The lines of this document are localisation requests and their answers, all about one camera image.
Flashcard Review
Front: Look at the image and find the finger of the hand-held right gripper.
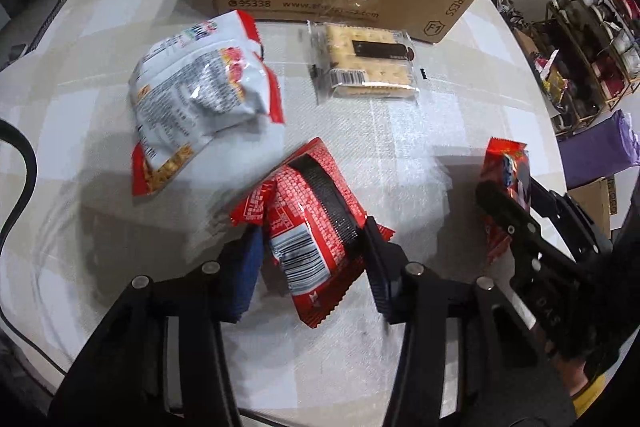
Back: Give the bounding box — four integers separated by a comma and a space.
475, 181, 544, 259
528, 179, 614, 259

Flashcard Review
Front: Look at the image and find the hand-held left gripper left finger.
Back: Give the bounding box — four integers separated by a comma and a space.
47, 227, 264, 427

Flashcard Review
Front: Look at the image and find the purple cloth-covered box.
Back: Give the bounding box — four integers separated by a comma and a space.
557, 109, 640, 190

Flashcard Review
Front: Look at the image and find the clear cracker packet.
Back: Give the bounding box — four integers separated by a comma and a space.
306, 21, 421, 105

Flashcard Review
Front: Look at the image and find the wooden shoe rack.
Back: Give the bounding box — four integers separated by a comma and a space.
542, 0, 640, 140

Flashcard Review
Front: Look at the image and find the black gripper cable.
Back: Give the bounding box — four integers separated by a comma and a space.
0, 119, 40, 253

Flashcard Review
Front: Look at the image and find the large white and red snack bag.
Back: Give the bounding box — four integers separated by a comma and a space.
129, 9, 287, 198

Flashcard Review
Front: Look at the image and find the person's right hand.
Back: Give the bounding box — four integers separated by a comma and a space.
557, 354, 601, 400

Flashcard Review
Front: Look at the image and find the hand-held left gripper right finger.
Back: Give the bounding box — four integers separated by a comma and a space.
364, 217, 576, 427

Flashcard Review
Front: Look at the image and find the red snack packet black band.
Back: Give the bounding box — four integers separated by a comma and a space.
230, 137, 396, 329

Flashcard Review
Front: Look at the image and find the red snack packet blue print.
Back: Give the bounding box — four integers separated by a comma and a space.
477, 137, 531, 265

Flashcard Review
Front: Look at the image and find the small cardboard box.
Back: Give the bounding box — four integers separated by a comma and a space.
567, 177, 619, 240

